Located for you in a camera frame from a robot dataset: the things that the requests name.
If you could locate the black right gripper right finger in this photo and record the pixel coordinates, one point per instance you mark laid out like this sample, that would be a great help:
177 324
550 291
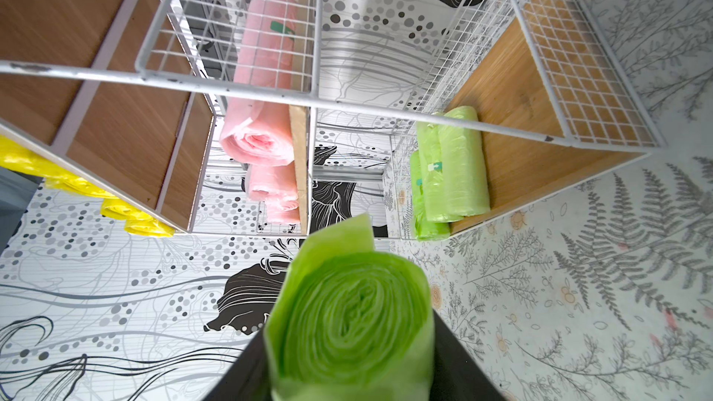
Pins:
456 375

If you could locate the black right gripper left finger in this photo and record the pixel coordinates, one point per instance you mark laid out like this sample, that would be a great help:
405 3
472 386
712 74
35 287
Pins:
248 378

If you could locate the green trash bag roll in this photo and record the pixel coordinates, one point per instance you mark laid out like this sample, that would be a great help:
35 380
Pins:
424 230
435 194
464 171
350 322

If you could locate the yellow trash bag roll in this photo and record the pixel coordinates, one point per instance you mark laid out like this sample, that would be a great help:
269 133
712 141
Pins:
79 186
149 228
21 160
119 210

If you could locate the white wire wooden shelf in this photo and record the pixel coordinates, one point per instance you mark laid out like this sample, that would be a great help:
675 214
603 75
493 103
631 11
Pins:
134 96

